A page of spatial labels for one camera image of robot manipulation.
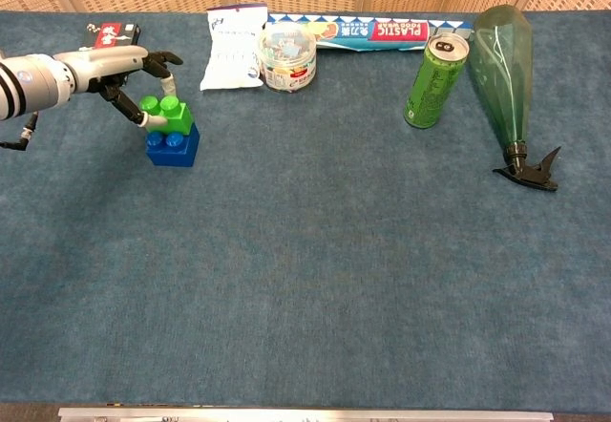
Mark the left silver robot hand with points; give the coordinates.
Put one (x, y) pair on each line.
(105, 66)

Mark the green toy brick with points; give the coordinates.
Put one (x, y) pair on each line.
(183, 116)

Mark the blue toy brick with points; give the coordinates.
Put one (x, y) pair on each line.
(172, 154)

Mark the black red card box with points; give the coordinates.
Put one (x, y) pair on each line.
(112, 35)

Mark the white snack bag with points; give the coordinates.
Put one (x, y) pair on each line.
(229, 54)

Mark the clear round tub of clips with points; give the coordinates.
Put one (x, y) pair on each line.
(286, 59)

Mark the teal felt table cover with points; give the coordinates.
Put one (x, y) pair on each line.
(310, 274)

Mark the plastic food wrap box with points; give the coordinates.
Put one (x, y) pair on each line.
(396, 33)
(458, 26)

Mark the green drink can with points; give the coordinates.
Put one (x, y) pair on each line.
(432, 88)

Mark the green spray bottle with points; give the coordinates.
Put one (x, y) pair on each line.
(506, 73)

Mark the aluminium profile rail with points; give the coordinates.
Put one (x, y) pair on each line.
(305, 415)

